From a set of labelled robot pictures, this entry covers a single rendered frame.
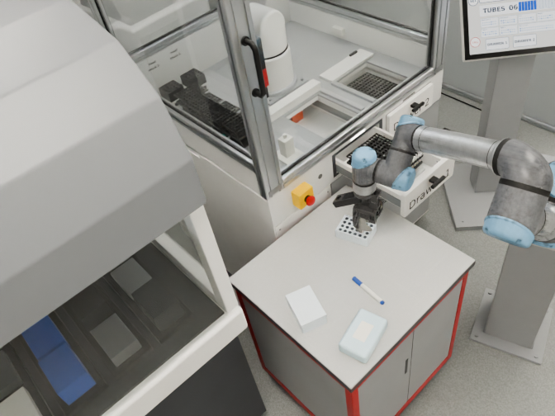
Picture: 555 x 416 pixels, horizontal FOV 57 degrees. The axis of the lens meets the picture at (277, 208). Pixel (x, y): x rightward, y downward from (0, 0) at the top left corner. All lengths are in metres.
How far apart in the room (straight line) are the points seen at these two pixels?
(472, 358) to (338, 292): 0.95
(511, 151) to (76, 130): 0.97
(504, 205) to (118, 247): 0.88
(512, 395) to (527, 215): 1.28
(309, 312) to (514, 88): 1.56
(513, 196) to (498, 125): 1.51
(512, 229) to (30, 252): 1.04
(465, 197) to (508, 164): 1.73
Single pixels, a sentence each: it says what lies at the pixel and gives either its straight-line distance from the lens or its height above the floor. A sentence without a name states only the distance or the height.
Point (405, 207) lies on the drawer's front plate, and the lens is 1.83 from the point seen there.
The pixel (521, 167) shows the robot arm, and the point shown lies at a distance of 1.32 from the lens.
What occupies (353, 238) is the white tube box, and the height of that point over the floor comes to 0.79.
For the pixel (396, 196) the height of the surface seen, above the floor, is 0.88.
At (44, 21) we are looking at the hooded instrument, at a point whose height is 1.77.
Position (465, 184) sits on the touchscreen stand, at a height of 0.04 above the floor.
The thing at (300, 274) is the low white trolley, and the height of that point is 0.76.
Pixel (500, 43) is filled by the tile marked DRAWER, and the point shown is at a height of 1.00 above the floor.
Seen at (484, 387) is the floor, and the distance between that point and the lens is 2.46.
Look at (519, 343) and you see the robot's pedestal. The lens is 2.56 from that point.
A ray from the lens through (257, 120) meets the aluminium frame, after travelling 1.59.
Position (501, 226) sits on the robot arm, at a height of 1.23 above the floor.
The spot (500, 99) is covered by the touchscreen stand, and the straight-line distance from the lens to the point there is 2.71.
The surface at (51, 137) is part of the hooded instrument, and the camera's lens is 1.05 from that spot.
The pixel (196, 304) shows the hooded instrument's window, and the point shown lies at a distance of 1.43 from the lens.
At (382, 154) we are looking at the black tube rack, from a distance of 1.98.
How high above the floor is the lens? 2.19
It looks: 45 degrees down
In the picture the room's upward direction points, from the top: 12 degrees counter-clockwise
